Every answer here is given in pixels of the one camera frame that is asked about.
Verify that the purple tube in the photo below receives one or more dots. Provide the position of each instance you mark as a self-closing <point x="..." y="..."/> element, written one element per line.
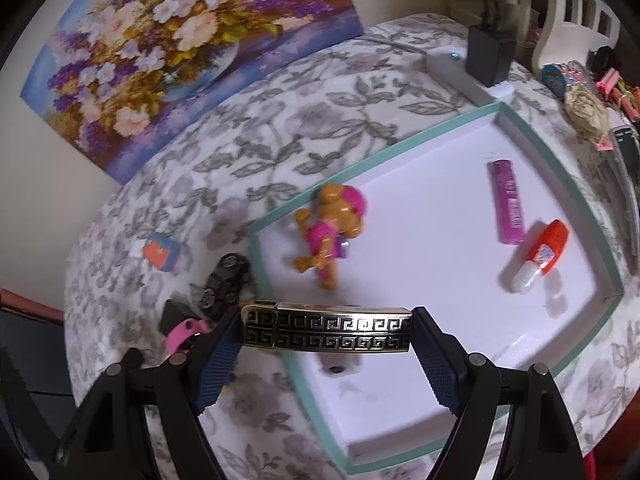
<point x="507" y="200"/>

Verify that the flower painting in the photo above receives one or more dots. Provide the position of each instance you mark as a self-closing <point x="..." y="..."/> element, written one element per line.
<point x="175" y="50"/>

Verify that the white power strip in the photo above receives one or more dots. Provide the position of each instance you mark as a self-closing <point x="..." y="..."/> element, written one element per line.
<point x="450" y="72"/>

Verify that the orange bottle with white cap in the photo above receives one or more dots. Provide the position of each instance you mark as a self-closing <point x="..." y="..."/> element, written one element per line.
<point x="545" y="250"/>

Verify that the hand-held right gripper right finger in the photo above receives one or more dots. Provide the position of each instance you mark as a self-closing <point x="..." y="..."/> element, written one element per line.
<point x="440" y="365"/>

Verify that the gold and black patterned lighter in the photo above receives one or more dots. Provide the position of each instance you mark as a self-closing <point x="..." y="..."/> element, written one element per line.
<point x="325" y="327"/>

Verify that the black remote control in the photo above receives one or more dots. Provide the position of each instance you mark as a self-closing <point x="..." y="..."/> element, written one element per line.
<point x="627" y="155"/>

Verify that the grey floral blanket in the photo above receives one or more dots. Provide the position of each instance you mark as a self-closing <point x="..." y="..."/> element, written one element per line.
<point x="300" y="120"/>

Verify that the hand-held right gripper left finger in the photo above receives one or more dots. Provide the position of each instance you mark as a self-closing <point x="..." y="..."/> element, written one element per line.
<point x="217" y="365"/>

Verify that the pink wristband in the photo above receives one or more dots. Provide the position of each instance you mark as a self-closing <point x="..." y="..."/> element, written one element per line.
<point x="182" y="337"/>

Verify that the black power adapter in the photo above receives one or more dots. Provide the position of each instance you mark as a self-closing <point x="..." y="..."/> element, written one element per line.
<point x="487" y="55"/>

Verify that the brown and pink dog toy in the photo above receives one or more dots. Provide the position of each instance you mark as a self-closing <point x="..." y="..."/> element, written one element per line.
<point x="325" y="240"/>

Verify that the raffia bundle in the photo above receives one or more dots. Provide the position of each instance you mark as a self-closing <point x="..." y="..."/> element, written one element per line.
<point x="590" y="112"/>

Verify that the red-brown board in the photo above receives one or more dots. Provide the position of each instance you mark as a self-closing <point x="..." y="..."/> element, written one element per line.
<point x="30" y="305"/>

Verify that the dark cabinet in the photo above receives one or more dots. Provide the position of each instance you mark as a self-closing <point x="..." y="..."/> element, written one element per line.
<point x="25" y="360"/>

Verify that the white tray with teal rim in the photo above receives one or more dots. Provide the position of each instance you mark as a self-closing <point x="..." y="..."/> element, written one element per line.
<point x="440" y="200"/>

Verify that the orange and blue toy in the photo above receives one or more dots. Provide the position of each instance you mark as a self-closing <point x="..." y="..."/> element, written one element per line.
<point x="161" y="252"/>

